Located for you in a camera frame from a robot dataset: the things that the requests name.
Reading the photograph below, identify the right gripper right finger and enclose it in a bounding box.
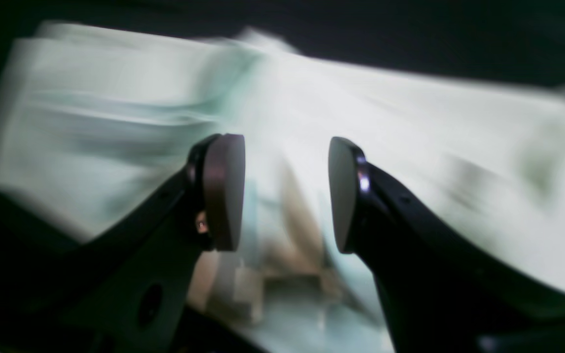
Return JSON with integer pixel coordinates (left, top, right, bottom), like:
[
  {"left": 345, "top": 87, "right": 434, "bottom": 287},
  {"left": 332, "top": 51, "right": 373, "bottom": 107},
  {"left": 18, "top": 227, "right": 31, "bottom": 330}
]
[{"left": 328, "top": 137, "right": 565, "bottom": 353}]

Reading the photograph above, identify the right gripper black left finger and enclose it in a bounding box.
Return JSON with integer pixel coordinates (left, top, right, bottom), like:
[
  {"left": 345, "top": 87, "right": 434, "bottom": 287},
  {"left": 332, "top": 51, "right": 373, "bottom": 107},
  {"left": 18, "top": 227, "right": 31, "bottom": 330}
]
[{"left": 0, "top": 134, "right": 245, "bottom": 353}]

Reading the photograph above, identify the light green T-shirt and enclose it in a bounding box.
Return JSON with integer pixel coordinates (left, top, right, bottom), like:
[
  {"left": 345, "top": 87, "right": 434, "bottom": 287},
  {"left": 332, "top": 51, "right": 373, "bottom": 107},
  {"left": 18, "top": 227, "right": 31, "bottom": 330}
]
[{"left": 0, "top": 22, "right": 565, "bottom": 353}]

